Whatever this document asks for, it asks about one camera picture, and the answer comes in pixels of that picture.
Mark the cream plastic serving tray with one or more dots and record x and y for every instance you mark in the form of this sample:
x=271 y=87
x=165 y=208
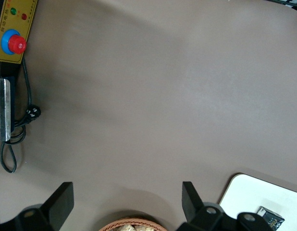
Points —
x=259 y=190

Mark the round brown wicker basket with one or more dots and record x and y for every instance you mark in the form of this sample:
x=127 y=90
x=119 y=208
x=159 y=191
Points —
x=110 y=225

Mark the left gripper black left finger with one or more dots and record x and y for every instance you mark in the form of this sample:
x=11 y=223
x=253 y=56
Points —
x=57 y=207

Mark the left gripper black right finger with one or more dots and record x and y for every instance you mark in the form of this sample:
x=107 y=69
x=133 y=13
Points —
x=194 y=211

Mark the yellow black emergency stop box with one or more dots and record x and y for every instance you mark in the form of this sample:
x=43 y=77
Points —
x=9 y=29

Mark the black foil snack packet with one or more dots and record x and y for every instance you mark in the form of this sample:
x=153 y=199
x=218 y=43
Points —
x=271 y=216

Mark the clear wrapped crispy snack pack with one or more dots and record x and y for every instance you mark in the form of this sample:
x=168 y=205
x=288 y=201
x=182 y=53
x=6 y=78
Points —
x=143 y=228
x=125 y=228

